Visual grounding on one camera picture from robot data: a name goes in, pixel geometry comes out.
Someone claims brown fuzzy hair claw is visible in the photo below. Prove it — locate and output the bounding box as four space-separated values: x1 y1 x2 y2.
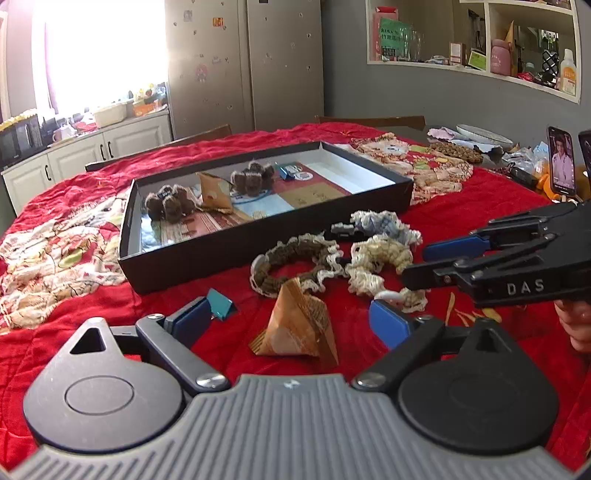
144 184 197 224
229 160 274 197

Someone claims green notice paper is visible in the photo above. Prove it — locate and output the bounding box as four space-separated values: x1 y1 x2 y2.
379 18 413 61

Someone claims white lotion bottle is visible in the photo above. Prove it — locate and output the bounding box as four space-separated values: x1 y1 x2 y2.
560 48 578 96

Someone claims white plate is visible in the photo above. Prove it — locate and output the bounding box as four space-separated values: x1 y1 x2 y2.
457 124 515 150

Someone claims white kitchen cabinet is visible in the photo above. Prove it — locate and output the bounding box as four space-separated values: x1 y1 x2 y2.
2 108 172 214

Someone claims silver double-door refrigerator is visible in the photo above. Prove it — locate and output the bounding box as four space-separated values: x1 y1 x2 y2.
164 0 325 138

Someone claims brown cream-edged scrunchie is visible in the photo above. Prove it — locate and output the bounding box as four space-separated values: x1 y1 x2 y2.
249 234 346 298

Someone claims white plastic basin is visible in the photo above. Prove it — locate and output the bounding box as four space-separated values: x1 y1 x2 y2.
93 102 127 129

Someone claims black microwave oven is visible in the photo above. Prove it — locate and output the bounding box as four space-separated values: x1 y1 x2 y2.
1 115 45 169

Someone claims wooden bead trivet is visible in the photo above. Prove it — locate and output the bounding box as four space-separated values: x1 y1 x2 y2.
430 142 483 164

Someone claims wooden chair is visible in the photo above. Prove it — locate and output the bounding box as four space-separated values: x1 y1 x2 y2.
85 124 232 173
315 115 426 131

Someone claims black shallow cardboard box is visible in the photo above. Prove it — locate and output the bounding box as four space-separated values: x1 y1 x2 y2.
119 142 414 295

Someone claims paper pyramid pouch in box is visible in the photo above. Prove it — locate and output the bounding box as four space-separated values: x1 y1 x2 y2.
197 172 233 214

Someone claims blue grey knitted scrunchie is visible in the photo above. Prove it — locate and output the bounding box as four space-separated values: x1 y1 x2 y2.
327 210 423 247

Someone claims small teal clip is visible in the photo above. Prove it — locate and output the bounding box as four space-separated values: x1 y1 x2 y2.
206 288 238 321

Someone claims pink bottle on shelf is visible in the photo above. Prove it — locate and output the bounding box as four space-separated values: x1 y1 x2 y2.
491 39 512 76

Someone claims brown paper pyramid pouch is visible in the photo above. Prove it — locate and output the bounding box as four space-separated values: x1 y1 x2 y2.
249 278 339 366

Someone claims person's right hand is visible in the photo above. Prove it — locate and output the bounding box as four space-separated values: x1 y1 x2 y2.
554 300 591 354

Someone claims cream knitted scrunchie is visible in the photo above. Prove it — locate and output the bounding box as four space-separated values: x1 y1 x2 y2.
345 234 428 313

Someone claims smartphone showing video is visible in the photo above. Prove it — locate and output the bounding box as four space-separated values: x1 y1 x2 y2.
547 126 576 196

